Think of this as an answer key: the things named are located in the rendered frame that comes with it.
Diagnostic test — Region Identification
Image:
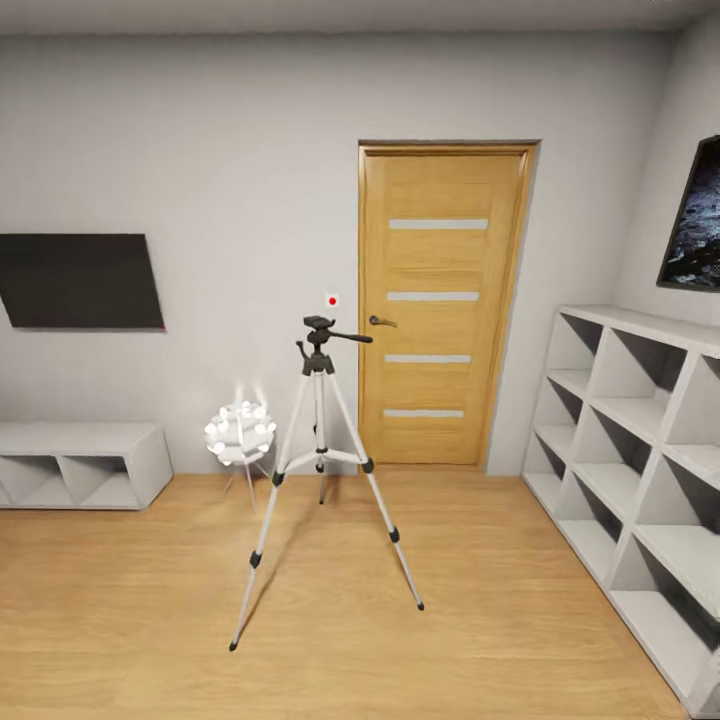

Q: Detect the camera tripod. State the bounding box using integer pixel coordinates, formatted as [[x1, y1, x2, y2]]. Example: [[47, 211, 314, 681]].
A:
[[229, 316, 425, 651]]

